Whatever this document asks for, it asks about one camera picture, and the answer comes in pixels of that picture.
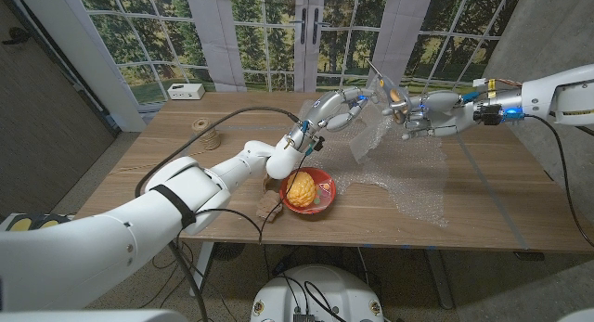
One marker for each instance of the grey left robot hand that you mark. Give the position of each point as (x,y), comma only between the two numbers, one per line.
(325,108)

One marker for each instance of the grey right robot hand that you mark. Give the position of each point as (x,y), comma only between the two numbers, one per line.
(441,113)

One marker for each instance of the clear bubble wrap sheet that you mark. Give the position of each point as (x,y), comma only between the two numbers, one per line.
(408,173)

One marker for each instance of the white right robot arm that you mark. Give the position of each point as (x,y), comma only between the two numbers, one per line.
(557,97)

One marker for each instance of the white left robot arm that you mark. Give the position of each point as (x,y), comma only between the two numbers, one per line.
(116,238)

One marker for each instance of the red bowl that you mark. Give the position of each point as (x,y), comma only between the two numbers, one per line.
(327,199)

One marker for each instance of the small wrapped candy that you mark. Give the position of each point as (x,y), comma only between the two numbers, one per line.
(325,188)

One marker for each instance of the yellow textured toy fruit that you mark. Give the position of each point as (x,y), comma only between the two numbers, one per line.
(300,189)

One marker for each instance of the crumpled beige cloth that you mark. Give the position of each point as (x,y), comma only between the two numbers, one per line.
(269,206)

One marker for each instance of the brown twine spool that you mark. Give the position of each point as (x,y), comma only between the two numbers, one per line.
(206,132)

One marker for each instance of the white power strip box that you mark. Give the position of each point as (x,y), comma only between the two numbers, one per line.
(185,91)

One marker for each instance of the grey table leg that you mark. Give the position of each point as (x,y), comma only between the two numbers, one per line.
(441,280)

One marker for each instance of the black flat floor plate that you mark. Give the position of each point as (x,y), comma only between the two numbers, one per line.
(529,256)

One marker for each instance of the black round ribbed object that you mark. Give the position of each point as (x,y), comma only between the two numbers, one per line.
(227,251)

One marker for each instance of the printed forest window backdrop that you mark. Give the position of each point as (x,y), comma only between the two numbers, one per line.
(153,34)

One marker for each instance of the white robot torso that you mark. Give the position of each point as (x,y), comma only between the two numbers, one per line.
(352,294)

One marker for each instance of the white table leg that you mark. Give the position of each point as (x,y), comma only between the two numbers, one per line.
(204,271)

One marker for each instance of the yellow black foot pedal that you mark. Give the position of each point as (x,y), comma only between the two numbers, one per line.
(21,223)

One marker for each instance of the black wall hook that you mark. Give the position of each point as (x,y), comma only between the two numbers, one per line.
(18,33)

